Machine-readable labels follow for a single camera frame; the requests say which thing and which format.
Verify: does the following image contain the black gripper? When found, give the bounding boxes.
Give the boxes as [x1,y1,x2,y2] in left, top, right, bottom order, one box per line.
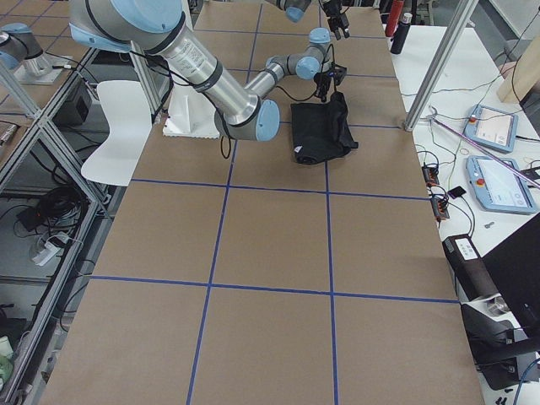
[315,73,332,103]
[322,0,349,41]

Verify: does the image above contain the black printed t-shirt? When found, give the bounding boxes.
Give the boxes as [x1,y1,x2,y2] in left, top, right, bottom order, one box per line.
[290,91,359,165]

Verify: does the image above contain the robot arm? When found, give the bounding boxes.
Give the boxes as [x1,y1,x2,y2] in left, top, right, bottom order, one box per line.
[269,0,350,40]
[69,1,331,142]

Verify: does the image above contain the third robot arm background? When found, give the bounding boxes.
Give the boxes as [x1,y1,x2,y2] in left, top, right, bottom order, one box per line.
[1,23,61,85]

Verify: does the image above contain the red bottle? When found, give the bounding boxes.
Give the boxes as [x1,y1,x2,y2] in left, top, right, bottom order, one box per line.
[385,0,404,38]

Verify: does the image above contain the black water bottle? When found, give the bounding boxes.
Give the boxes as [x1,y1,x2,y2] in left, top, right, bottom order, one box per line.
[390,12,413,55]

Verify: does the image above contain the metal reacher grabber tool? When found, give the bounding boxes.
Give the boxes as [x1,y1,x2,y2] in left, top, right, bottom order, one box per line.
[427,112,540,189]

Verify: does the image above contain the blue teach pendant far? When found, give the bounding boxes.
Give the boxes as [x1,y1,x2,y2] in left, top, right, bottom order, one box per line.
[464,105,518,154]

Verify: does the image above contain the blue teach pendant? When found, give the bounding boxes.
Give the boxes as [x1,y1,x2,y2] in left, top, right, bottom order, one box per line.
[466,156,537,214]
[464,105,518,154]

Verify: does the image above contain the seated person in beige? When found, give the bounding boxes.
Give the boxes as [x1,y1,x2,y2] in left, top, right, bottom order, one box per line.
[499,61,537,93]

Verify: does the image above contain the white chair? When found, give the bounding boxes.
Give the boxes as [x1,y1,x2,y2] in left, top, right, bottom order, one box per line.
[81,80,153,186]

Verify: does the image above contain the blue teach pendant near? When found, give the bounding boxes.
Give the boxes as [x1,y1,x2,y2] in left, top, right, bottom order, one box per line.
[466,156,537,214]

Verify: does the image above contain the black box device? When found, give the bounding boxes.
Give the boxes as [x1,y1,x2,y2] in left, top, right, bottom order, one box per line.
[442,234,499,302]

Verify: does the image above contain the black monitor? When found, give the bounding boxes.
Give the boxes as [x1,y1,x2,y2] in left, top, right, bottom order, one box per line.
[483,215,540,337]

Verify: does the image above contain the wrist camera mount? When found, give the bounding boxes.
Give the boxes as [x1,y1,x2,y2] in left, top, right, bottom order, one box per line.
[328,63,347,86]

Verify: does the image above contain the aluminium frame post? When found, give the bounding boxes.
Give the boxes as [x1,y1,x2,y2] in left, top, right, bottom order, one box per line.
[403,0,478,132]

